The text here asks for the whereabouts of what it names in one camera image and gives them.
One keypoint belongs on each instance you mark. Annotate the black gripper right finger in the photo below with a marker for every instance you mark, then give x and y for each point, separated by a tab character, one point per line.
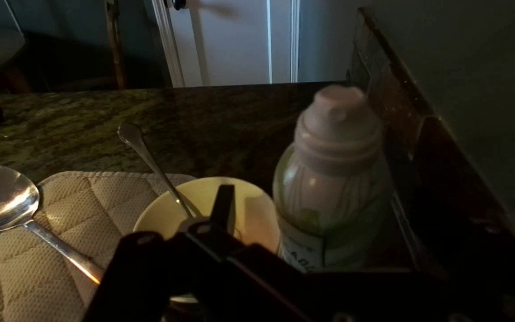
484	292

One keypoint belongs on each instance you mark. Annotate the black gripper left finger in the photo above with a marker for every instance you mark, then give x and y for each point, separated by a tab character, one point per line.
126	274

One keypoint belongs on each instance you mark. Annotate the beige quilted pot holder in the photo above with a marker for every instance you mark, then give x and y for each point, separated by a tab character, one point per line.
90	203

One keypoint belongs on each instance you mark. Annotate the round bowl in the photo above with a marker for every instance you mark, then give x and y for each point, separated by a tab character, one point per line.
251	208

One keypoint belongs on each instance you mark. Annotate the large metal spoon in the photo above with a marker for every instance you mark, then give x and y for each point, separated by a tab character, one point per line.
1	197

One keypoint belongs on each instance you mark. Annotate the brown wooden chair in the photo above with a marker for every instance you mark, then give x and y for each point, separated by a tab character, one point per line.
115	45

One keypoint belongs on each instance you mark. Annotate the white door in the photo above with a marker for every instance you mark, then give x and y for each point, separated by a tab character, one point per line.
228	42

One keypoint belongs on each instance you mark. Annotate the dark door knob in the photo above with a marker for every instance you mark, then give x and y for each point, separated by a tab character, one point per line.
180	4

